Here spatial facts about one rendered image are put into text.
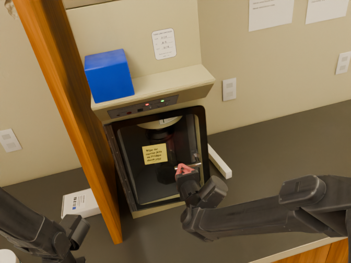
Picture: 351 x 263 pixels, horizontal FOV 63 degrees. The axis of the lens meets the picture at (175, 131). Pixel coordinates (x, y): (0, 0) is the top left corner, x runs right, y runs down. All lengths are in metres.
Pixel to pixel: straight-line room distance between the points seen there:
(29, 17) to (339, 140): 1.33
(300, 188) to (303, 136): 1.08
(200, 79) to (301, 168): 0.74
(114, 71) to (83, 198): 0.70
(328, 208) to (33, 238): 0.49
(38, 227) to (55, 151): 0.88
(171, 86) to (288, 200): 0.42
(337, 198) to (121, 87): 0.51
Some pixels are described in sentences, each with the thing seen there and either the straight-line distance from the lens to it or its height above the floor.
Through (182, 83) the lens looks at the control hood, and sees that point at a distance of 0.74.
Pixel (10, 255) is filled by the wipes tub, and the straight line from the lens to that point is 1.07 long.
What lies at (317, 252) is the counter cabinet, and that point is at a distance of 1.26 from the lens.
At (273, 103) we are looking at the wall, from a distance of 1.62.
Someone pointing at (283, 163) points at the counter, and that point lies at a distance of 1.35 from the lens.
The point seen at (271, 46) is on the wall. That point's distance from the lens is 1.47.
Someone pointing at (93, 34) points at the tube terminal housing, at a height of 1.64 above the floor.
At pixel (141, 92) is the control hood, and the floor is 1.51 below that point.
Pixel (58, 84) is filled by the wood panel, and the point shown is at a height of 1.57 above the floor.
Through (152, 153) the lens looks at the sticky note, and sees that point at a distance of 0.94.
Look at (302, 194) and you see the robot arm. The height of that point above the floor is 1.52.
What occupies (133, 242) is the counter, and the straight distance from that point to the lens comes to 1.11.
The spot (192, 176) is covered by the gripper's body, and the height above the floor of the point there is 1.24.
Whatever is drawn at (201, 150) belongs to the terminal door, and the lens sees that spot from 0.97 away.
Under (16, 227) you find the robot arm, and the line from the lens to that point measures 0.59.
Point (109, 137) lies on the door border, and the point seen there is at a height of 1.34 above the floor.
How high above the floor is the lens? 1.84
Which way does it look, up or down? 35 degrees down
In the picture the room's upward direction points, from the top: 8 degrees counter-clockwise
